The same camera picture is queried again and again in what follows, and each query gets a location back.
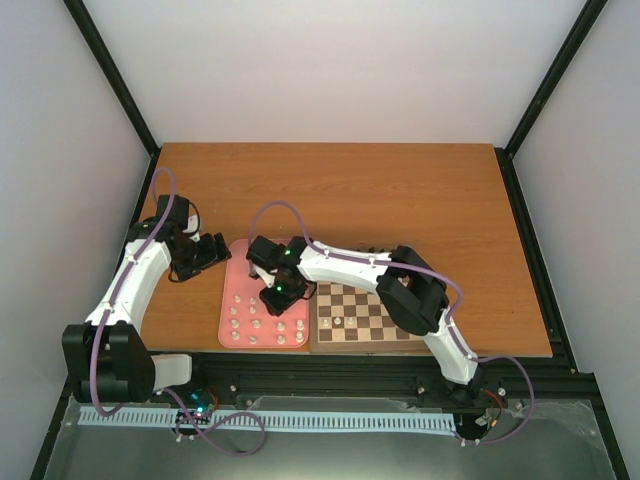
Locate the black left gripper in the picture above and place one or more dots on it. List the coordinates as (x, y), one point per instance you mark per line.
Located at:
(212, 257)

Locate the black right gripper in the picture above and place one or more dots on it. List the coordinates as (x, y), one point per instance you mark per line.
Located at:
(276, 306)

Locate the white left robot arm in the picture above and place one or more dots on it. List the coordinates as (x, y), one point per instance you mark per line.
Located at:
(106, 358)

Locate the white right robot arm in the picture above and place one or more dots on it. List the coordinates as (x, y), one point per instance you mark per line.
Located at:
(412, 293)

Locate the pink plastic tray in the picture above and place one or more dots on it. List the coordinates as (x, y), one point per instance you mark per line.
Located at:
(238, 282)

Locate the wooden chessboard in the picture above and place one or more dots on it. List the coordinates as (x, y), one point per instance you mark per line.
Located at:
(374, 333)

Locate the light blue cable duct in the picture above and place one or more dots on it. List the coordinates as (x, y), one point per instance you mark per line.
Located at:
(278, 421)

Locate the black aluminium frame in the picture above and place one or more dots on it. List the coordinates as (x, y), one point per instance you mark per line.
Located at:
(537, 268)

